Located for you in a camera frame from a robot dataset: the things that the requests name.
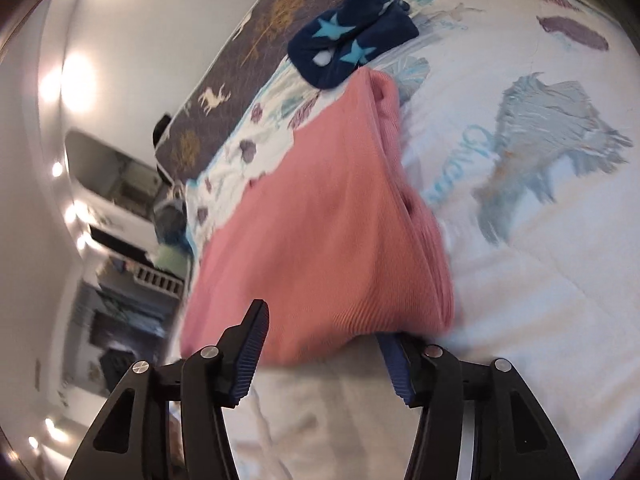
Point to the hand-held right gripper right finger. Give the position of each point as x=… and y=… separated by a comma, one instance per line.
x=397, y=370

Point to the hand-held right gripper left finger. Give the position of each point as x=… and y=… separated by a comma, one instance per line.
x=247, y=355

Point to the pink sweater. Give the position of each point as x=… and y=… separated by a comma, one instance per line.
x=320, y=240

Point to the pile of grey-blue clothes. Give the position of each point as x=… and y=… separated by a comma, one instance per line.
x=167, y=215

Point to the white shelf rack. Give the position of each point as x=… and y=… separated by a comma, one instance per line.
x=160, y=280

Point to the small green cushion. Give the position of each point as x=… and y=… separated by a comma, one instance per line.
x=172, y=260

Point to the white seashell-print quilt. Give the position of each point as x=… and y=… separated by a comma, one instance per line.
x=525, y=260

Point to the black object behind mattress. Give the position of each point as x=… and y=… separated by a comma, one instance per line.
x=162, y=130

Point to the purple deer-print mattress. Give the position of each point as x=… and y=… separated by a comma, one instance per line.
x=235, y=65

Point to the navy star-print fleece blanket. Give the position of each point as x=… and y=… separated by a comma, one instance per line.
x=345, y=35

